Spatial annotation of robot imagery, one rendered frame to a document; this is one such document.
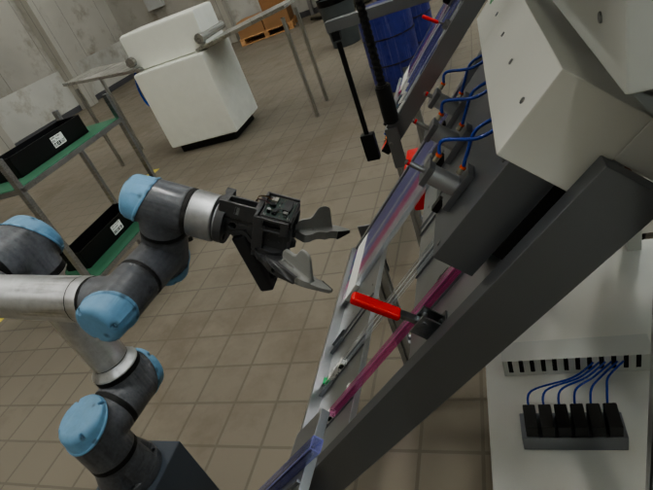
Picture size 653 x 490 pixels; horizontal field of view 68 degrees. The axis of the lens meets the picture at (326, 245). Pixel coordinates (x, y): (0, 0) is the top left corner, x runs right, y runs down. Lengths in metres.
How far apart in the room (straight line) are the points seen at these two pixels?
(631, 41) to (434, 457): 1.51
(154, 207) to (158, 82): 4.66
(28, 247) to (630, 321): 1.22
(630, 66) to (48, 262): 1.03
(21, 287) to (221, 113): 4.41
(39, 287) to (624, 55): 0.80
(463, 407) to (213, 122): 4.15
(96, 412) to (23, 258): 0.37
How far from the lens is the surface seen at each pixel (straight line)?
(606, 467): 0.97
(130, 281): 0.78
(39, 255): 1.12
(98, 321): 0.76
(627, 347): 1.06
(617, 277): 1.27
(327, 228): 0.80
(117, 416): 1.25
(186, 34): 5.22
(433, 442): 1.75
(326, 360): 1.05
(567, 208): 0.44
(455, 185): 0.52
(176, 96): 5.36
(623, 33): 0.35
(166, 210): 0.76
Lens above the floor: 1.45
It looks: 31 degrees down
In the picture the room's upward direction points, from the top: 22 degrees counter-clockwise
